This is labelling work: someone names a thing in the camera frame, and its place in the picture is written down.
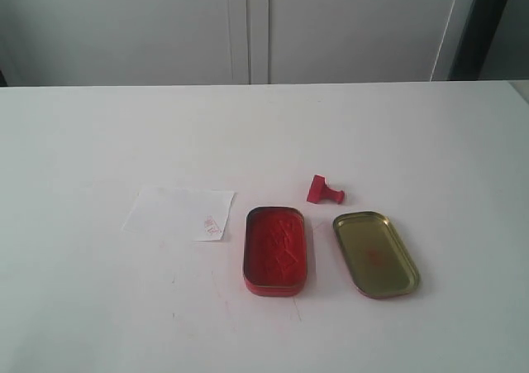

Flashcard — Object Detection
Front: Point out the gold tin lid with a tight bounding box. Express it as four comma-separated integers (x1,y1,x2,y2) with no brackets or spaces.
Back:
332,211,420,299

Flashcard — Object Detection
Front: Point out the white paper sheet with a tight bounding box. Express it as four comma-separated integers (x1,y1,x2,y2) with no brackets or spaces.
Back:
122,186,235,241

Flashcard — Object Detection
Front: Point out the red stamp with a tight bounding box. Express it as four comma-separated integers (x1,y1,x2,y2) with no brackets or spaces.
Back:
307,175,346,204

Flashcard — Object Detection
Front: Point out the white cabinet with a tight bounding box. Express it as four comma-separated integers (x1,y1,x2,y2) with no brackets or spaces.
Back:
1,0,474,86

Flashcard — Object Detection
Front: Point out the red ink pad tin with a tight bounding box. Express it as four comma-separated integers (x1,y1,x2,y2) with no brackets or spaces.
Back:
242,207,307,297

